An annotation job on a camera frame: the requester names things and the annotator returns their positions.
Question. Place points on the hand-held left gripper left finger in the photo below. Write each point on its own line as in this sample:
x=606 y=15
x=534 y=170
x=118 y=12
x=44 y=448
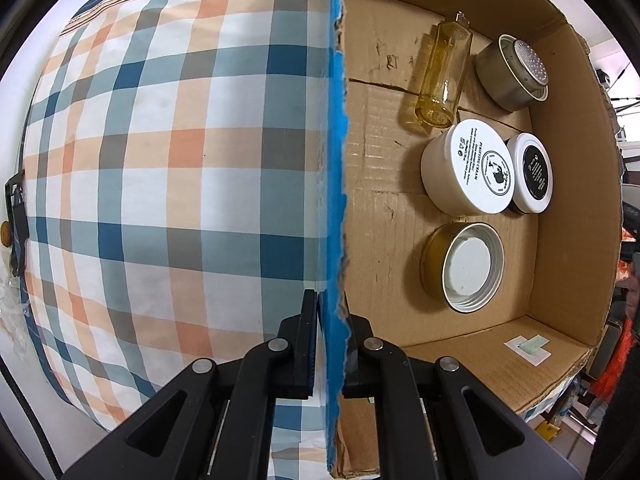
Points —
x=309 y=345

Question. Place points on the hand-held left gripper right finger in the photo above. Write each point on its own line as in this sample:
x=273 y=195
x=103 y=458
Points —
x=357 y=372

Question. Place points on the gold jar white lid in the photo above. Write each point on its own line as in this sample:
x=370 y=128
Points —
x=462 y=266

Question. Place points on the blue-sided cardboard box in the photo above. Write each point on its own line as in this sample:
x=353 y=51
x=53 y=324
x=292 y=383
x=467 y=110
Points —
x=385 y=170

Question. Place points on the large white cream jar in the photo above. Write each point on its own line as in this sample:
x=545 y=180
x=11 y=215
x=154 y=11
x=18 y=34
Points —
x=467 y=171

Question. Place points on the small white jar black label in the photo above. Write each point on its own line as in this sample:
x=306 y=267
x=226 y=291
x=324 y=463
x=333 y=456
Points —
x=531 y=172

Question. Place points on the yellow glass bottle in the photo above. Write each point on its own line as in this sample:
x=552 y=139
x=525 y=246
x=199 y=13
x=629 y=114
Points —
x=444 y=72

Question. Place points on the grey metal tin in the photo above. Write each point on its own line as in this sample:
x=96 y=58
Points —
x=510 y=75

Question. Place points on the white label sticker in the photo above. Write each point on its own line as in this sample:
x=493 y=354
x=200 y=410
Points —
x=527 y=347

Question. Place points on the plaid checked cloth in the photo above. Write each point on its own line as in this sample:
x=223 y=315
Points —
x=175 y=160

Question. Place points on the orange white patterned cloth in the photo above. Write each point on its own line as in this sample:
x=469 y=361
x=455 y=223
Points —
x=625 y=260

